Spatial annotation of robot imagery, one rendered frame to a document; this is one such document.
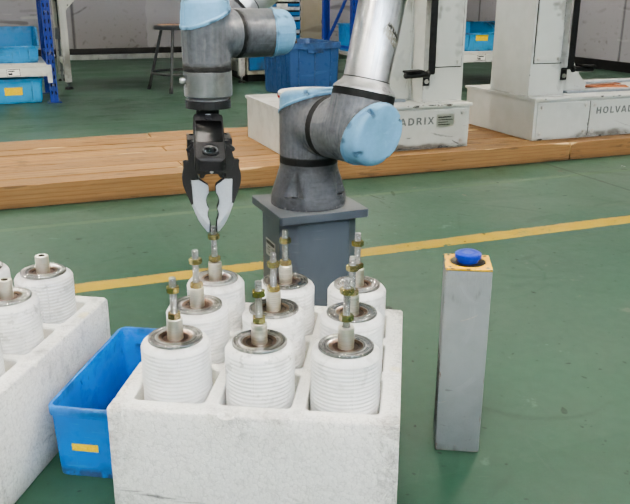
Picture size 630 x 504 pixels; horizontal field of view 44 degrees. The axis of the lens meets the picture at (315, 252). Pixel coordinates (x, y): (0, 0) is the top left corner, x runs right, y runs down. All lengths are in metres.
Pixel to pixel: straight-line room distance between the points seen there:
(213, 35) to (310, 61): 4.34
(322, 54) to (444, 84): 2.28
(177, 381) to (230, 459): 0.13
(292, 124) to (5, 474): 0.78
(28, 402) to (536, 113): 2.79
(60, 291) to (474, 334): 0.68
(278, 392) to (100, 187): 1.88
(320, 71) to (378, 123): 4.20
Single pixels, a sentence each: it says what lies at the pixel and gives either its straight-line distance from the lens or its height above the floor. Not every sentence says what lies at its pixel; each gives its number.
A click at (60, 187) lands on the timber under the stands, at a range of 2.84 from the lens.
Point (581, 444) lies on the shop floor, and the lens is 1.40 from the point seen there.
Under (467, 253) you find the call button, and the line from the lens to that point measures 1.21.
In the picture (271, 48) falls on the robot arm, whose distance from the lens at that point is 1.29.
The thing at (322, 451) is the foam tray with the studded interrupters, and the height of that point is 0.14.
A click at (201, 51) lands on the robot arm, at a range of 1.21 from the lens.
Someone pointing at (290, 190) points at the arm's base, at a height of 0.34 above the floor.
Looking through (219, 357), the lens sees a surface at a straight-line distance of 1.21.
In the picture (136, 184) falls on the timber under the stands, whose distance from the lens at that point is 2.87.
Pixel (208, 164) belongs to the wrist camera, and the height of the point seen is 0.47.
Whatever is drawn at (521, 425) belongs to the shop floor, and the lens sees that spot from 1.42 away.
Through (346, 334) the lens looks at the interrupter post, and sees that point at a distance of 1.05.
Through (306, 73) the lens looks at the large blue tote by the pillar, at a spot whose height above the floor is 0.16.
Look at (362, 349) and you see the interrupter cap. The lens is 1.05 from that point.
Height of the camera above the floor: 0.71
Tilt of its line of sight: 19 degrees down
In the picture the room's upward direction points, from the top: straight up
